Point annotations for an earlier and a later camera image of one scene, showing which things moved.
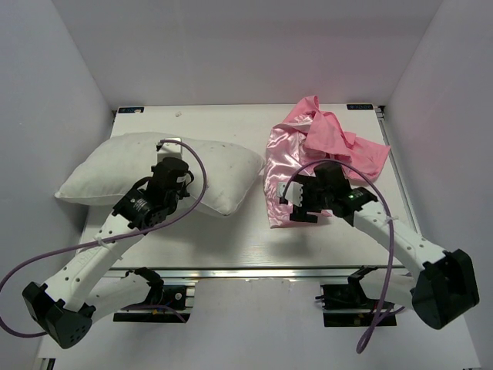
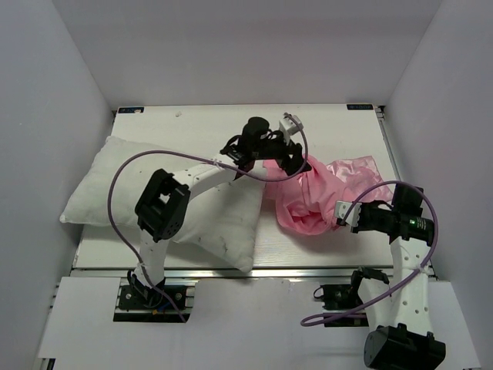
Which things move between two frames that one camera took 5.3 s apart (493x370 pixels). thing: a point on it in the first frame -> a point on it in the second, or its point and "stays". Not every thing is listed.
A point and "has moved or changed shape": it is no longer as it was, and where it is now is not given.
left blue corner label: (130, 109) stays
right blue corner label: (360, 106) stays
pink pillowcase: (312, 135) has moved or changed shape
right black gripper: (299, 213) -> (360, 227)
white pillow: (106, 173) has moved or changed shape
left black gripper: (182, 193) -> (296, 163)
